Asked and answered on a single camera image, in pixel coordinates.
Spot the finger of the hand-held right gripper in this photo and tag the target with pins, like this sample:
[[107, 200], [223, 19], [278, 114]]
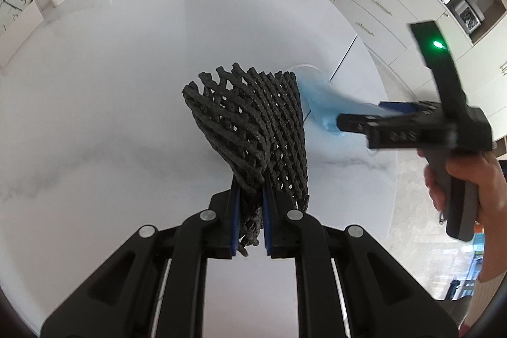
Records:
[[400, 107], [388, 130]]

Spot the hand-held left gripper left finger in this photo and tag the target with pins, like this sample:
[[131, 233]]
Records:
[[235, 221]]

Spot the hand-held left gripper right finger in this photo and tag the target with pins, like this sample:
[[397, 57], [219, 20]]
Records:
[[267, 227]]

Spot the blue face mask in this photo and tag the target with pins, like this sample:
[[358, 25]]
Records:
[[324, 104]]

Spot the black foam net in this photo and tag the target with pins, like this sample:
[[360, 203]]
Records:
[[253, 116]]

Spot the person's right forearm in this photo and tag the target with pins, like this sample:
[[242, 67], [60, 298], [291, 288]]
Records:
[[493, 251]]

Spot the person's right hand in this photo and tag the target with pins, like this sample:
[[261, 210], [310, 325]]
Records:
[[487, 179]]

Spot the silver toaster oven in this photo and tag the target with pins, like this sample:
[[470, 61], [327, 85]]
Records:
[[469, 13]]

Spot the white oval marble table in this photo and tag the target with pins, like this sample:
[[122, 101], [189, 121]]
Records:
[[119, 84]]

